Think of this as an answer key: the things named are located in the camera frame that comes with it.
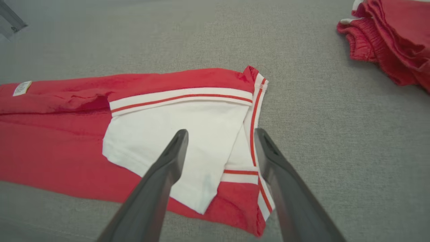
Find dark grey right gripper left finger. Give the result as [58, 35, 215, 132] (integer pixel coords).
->
[97, 129, 189, 242]

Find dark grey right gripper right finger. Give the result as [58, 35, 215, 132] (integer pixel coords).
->
[254, 128, 346, 242]

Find red jersey with number print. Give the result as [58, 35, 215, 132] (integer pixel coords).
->
[0, 66, 276, 237]

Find red shorts with white band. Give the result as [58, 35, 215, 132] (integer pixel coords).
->
[337, 0, 430, 93]

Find grey fabric sofa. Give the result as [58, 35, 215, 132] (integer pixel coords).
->
[0, 0, 430, 242]

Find grey metal frame leg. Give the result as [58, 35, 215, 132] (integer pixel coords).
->
[0, 0, 28, 39]

